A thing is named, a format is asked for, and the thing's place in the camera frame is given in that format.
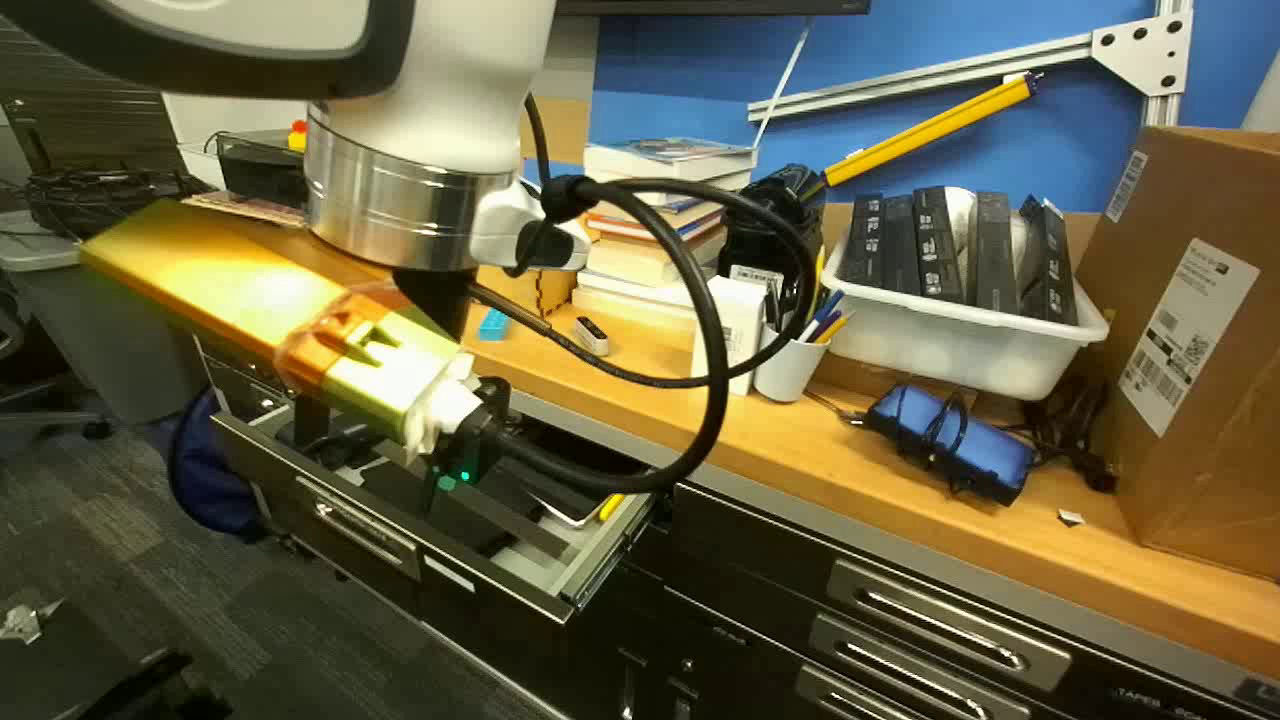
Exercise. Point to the blue wall board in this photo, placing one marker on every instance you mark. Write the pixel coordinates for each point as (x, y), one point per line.
(1040, 144)

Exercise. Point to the thin white rod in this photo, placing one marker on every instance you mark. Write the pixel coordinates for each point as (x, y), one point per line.
(787, 86)

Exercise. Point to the black device with red button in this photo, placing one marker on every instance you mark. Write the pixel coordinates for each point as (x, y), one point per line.
(263, 161)

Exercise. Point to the black tangled bag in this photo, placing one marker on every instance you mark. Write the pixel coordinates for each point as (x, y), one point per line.
(85, 202)

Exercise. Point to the yellow flat bar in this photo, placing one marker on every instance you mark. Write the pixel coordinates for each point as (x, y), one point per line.
(934, 125)

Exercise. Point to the black monitor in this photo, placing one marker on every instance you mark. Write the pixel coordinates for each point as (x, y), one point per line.
(707, 6)

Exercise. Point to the thin reddish brown book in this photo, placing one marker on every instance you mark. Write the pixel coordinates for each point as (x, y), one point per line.
(665, 220)

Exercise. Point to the tiny silver metal piece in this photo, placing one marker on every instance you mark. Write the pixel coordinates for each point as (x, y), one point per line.
(1071, 519)

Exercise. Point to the thick beige book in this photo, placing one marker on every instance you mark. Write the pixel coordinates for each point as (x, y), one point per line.
(640, 280)

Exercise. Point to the white pen cup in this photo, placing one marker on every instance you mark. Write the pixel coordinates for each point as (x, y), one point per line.
(787, 365)

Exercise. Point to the blue pen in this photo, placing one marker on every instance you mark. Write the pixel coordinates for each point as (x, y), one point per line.
(826, 311)

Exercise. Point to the white plastic bin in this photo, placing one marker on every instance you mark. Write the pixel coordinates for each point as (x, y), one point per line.
(952, 347)

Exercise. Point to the black ribbed plastic part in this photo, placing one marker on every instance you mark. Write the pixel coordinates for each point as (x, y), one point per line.
(1044, 262)
(865, 241)
(992, 254)
(924, 241)

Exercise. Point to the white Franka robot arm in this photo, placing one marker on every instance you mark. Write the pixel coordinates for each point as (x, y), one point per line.
(454, 80)

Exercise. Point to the small silver usb stick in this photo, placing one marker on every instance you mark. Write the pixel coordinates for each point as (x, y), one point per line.
(594, 333)

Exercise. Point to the white small box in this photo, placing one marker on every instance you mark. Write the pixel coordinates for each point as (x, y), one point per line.
(733, 321)

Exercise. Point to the aluminium bracket rail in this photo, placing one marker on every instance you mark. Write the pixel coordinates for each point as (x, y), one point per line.
(1013, 54)

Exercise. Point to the brown cardboard box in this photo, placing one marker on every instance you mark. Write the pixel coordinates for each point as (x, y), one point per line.
(1202, 347)

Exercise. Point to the blue fabric pouch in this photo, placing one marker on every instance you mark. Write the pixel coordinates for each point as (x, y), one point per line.
(952, 432)

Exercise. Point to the open black metal drawer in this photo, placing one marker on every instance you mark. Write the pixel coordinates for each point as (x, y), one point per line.
(403, 527)

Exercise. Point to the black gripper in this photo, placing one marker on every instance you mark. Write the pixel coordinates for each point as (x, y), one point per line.
(435, 302)

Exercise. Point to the wooden tray box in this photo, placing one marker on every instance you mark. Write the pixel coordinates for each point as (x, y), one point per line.
(214, 274)

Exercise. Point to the black desk device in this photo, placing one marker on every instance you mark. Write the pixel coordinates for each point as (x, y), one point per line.
(782, 214)

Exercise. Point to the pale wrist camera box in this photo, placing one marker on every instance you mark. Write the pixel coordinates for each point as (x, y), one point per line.
(380, 365)

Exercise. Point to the dark blue bag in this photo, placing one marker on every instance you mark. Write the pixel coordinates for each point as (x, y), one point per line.
(214, 465)

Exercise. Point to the small blue block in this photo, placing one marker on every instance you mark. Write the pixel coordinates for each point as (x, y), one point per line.
(495, 325)

